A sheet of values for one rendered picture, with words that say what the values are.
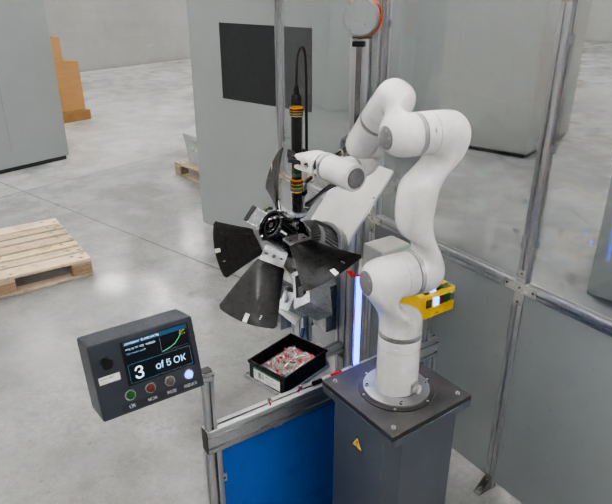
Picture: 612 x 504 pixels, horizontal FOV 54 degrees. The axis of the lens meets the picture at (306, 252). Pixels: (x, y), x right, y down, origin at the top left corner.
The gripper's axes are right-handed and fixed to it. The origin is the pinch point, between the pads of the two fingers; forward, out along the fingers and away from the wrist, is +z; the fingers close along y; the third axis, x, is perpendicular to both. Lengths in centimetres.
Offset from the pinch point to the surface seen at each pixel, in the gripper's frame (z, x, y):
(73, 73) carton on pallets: 828, -88, 132
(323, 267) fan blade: -20.2, -32.7, -2.9
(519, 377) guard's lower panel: -50, -88, 70
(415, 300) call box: -39, -44, 21
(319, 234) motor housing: 2.9, -32.7, 11.7
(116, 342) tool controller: -40, -24, -76
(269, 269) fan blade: 3.8, -41.7, -9.3
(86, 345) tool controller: -38, -24, -83
